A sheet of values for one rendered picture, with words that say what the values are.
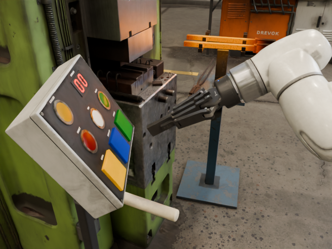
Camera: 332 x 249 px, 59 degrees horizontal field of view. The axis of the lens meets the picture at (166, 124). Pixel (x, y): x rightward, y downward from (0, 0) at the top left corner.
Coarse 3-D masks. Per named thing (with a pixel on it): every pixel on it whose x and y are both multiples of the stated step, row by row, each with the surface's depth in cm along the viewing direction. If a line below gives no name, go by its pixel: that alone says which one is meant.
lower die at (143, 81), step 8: (96, 64) 133; (128, 64) 135; (136, 64) 135; (96, 72) 128; (104, 72) 127; (112, 72) 127; (120, 72) 127; (128, 72) 127; (136, 72) 126; (152, 72) 134; (104, 80) 123; (112, 80) 122; (120, 80) 122; (128, 80) 122; (136, 80) 122; (144, 80) 128; (152, 80) 136; (112, 88) 123; (120, 88) 121; (128, 88) 119; (136, 88) 123; (144, 88) 130
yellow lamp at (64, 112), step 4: (60, 104) 61; (64, 104) 63; (56, 108) 59; (60, 108) 60; (64, 108) 62; (60, 112) 60; (64, 112) 61; (68, 112) 62; (60, 116) 59; (64, 116) 60; (68, 116) 62; (64, 120) 60; (68, 120) 61
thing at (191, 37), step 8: (200, 40) 160; (208, 40) 159; (216, 40) 158; (224, 40) 157; (232, 40) 156; (240, 40) 155; (248, 40) 154; (256, 40) 152; (264, 40) 152; (272, 40) 151
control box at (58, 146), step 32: (64, 64) 81; (64, 96) 64; (96, 96) 79; (32, 128) 55; (64, 128) 59; (96, 128) 71; (64, 160) 59; (96, 160) 65; (128, 160) 79; (96, 192) 64
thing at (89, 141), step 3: (84, 132) 65; (87, 132) 66; (84, 135) 64; (87, 135) 65; (90, 135) 66; (84, 138) 64; (87, 138) 65; (90, 138) 66; (93, 138) 67; (84, 141) 63; (87, 141) 64; (90, 141) 65; (93, 141) 66; (87, 144) 64; (90, 144) 65; (93, 144) 66; (90, 147) 64; (93, 147) 65
